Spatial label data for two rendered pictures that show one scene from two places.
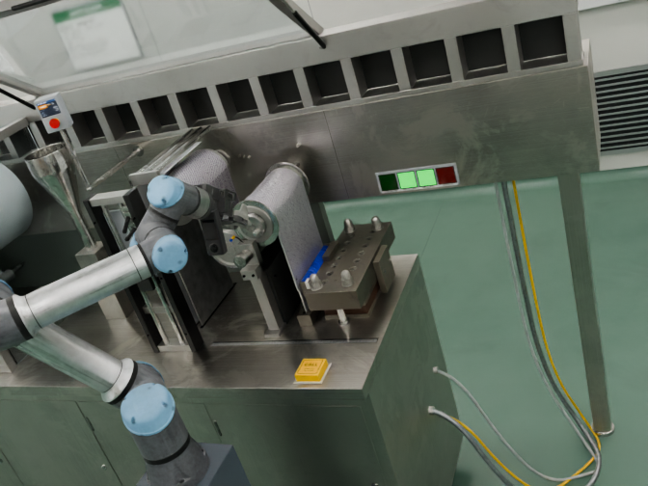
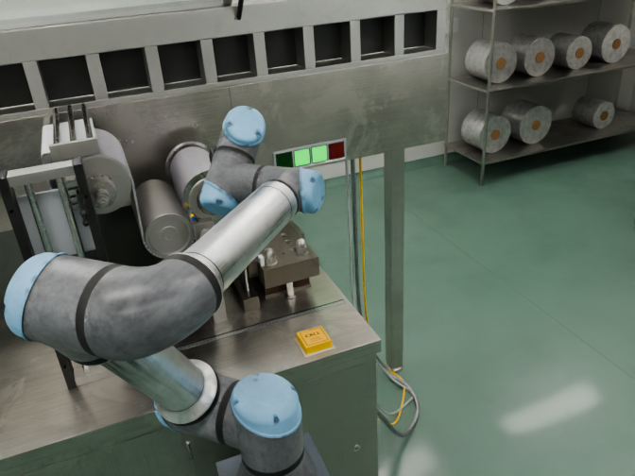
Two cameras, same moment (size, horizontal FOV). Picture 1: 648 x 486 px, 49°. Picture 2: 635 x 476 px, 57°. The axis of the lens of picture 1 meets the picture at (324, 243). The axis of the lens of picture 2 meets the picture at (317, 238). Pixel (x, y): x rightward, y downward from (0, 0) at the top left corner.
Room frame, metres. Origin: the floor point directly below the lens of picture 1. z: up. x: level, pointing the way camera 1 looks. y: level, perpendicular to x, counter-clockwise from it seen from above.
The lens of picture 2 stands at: (0.75, 0.99, 1.84)
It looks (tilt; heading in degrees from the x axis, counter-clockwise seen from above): 28 degrees down; 312
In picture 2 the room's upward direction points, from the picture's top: 4 degrees counter-clockwise
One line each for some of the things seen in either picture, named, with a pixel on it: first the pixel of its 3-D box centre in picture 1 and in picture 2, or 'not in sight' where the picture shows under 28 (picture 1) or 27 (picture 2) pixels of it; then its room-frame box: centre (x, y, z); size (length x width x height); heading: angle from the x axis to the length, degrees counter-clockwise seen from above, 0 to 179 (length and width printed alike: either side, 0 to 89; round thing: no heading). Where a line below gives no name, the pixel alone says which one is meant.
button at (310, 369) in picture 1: (311, 369); (314, 340); (1.57, 0.13, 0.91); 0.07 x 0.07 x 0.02; 63
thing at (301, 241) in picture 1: (303, 243); not in sight; (1.93, 0.06, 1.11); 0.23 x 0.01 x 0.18; 153
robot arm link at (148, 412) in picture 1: (152, 418); (265, 418); (1.36, 0.50, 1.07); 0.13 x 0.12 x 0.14; 18
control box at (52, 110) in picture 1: (53, 113); not in sight; (2.13, 0.64, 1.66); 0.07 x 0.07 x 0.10; 89
